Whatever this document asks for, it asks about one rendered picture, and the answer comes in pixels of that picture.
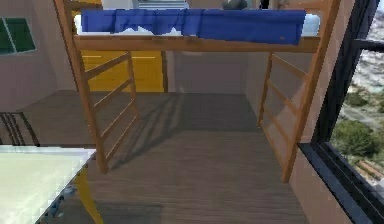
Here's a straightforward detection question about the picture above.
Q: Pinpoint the yellow chest of drawers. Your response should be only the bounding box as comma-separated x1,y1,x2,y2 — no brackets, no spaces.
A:
79,49,165,93

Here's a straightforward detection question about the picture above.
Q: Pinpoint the blue blanket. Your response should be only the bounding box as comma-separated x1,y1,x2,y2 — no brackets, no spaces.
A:
80,8,307,46

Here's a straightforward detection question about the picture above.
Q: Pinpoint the grey pillow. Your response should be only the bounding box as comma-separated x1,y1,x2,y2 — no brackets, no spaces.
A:
221,0,249,11

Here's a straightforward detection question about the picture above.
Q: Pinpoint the large black framed window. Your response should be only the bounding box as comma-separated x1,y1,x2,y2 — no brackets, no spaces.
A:
298,0,384,224

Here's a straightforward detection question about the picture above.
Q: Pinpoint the pale top yellow leg table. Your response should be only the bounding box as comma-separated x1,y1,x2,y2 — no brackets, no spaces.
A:
0,144,105,224

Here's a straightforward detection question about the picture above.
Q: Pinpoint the wooden loft bed frame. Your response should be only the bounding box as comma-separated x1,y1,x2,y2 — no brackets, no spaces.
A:
53,0,342,184

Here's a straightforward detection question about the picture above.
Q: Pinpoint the black wire chair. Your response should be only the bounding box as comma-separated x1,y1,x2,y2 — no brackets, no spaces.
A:
0,111,40,148

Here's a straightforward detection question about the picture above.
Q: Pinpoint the green window with pale frame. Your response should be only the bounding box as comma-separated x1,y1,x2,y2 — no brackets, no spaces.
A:
0,17,37,56

